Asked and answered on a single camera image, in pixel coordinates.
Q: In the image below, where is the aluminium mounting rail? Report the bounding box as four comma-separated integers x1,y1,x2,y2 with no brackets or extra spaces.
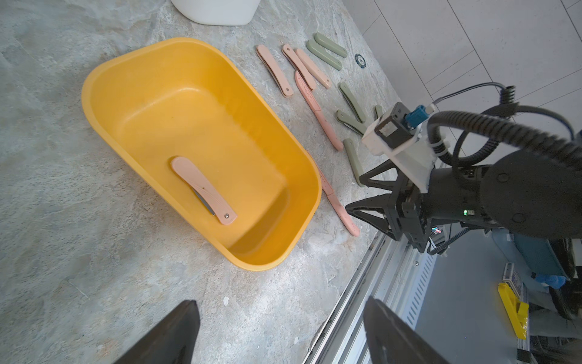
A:
303,233,437,363

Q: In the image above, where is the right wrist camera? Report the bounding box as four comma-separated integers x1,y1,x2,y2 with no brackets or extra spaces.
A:
361,101,440,194

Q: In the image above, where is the green folded knife front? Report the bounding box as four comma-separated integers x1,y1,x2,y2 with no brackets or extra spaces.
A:
343,138,364,187

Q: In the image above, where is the yellow plastic storage box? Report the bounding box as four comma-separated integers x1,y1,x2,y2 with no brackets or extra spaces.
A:
81,38,321,271

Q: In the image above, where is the white plastic storage box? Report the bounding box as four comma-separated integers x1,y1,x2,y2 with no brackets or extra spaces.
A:
171,0,261,26

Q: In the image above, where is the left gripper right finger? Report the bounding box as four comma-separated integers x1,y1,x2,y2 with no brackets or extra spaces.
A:
363,297,448,364

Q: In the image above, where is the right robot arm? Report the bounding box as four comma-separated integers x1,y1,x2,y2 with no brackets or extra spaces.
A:
346,85,581,255

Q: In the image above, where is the long pink ceramic knife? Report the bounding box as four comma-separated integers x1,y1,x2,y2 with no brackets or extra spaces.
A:
318,170,360,237

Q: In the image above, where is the long pink open knife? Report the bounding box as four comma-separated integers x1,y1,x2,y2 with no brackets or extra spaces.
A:
294,71,344,151

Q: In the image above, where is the green folded knife right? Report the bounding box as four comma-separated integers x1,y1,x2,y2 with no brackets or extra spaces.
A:
374,105,383,119

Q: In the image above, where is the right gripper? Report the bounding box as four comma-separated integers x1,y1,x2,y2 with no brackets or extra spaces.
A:
346,160,454,253

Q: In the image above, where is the pink fruit knife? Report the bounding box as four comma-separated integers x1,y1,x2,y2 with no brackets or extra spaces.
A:
171,156,238,225

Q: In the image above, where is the green folded knife centre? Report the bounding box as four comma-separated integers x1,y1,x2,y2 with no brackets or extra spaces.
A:
335,110,367,137

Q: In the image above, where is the green folded knife upright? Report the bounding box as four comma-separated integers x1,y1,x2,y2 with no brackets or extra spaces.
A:
338,82,367,123

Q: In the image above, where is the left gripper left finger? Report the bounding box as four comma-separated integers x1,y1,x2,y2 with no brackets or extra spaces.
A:
115,300,200,364

